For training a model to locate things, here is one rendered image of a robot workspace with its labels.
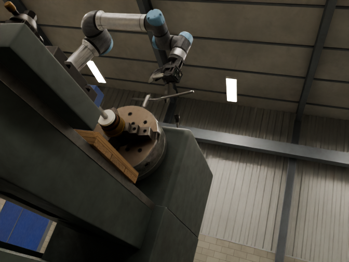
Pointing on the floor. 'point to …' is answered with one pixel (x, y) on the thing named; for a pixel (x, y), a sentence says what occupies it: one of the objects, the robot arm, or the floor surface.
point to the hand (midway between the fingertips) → (156, 93)
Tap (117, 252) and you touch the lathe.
